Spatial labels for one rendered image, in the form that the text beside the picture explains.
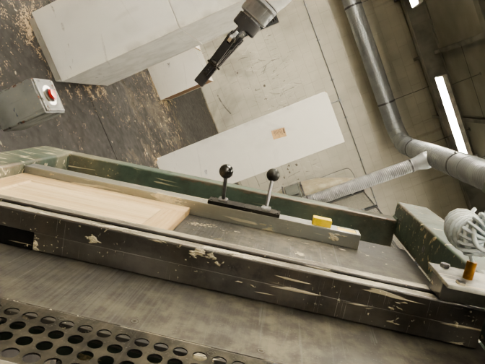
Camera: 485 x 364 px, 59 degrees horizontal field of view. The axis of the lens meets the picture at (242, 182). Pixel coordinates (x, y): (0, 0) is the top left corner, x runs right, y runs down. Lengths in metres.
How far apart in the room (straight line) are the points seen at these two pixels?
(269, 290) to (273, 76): 8.52
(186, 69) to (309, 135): 2.16
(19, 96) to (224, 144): 3.48
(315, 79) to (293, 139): 4.51
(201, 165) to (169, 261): 4.17
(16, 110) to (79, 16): 2.20
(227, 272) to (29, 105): 1.00
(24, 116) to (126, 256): 0.87
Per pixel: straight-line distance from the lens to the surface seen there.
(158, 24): 3.47
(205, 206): 1.18
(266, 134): 4.78
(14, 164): 1.33
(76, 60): 3.69
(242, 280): 0.75
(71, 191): 1.22
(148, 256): 0.78
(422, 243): 1.21
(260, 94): 9.18
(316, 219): 1.17
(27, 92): 1.55
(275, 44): 9.24
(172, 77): 6.16
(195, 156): 4.91
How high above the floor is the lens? 1.66
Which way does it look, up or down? 10 degrees down
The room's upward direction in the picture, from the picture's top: 69 degrees clockwise
